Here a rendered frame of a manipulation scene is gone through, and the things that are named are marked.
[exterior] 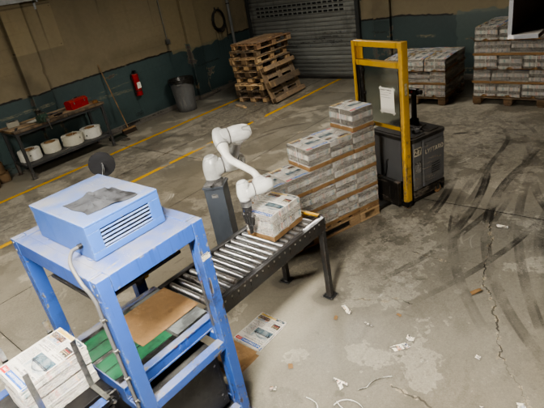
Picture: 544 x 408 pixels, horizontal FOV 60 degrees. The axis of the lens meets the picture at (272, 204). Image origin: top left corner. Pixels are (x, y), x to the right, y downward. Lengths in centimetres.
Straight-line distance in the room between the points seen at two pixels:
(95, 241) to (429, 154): 410
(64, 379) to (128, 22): 933
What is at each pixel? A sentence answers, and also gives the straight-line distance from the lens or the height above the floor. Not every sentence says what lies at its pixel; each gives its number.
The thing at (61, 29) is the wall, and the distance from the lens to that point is 1061.
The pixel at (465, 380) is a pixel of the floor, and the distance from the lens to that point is 369.
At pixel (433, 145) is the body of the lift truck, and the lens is 570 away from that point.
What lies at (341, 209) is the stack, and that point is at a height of 28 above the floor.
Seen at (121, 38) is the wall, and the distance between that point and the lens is 1126.
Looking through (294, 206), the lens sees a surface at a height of 97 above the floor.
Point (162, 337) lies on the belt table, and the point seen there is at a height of 80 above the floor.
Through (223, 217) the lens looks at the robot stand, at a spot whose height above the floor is 68.
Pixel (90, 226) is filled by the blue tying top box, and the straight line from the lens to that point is 247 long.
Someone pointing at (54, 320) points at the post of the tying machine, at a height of 96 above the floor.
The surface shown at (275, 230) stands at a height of 89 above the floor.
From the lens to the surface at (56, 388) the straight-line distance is 291.
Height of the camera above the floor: 271
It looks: 26 degrees down
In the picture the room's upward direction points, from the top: 10 degrees counter-clockwise
